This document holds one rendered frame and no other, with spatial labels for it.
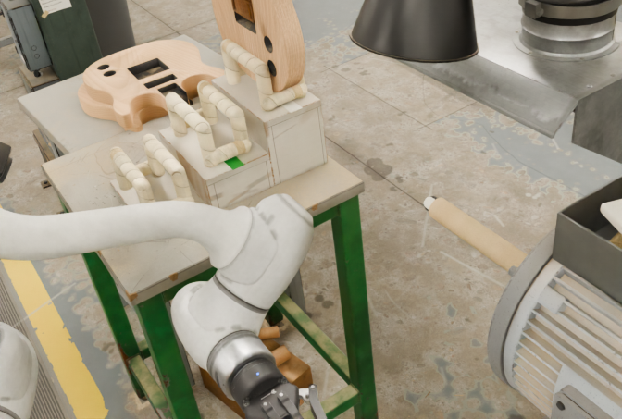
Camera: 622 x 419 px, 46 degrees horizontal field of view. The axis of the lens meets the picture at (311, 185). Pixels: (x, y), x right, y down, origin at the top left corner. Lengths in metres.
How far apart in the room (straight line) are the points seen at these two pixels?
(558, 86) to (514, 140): 2.73
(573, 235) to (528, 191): 2.44
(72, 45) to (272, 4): 1.80
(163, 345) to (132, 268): 0.19
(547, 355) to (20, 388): 0.97
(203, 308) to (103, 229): 0.20
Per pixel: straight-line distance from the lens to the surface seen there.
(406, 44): 0.74
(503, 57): 0.85
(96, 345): 2.79
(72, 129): 2.18
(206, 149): 1.60
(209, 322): 1.12
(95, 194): 1.82
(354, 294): 1.87
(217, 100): 1.67
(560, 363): 0.83
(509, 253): 0.97
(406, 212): 3.07
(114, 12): 4.03
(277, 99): 1.62
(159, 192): 1.73
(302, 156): 1.69
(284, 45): 1.51
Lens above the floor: 1.91
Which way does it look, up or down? 36 degrees down
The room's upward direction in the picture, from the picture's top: 8 degrees counter-clockwise
